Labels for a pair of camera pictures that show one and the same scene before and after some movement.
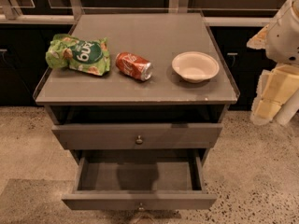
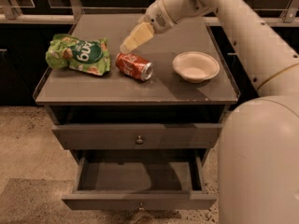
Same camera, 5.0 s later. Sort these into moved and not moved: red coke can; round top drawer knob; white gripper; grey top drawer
Moved: white gripper
Not moved: round top drawer knob; grey top drawer; red coke can
